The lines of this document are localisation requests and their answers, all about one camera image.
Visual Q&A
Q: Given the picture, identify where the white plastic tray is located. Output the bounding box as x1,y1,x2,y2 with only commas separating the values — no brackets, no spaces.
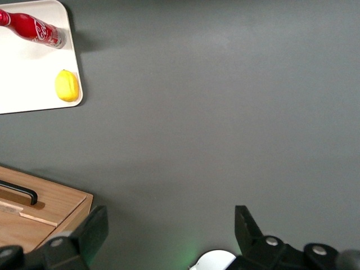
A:
0,0,85,115

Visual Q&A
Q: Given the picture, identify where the red cola bottle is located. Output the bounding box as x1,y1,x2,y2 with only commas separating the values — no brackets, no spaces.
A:
0,8,68,50

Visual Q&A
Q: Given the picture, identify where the yellow lemon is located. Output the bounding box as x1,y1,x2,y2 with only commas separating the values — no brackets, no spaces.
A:
54,69,79,102

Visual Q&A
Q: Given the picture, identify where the black metal drawer handle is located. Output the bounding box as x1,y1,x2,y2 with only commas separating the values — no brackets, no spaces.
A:
0,179,38,206

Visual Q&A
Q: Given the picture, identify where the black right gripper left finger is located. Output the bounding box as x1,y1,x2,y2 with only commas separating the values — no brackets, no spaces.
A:
0,205,109,270

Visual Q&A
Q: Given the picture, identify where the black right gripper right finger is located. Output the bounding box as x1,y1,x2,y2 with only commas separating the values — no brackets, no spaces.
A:
224,205,360,270

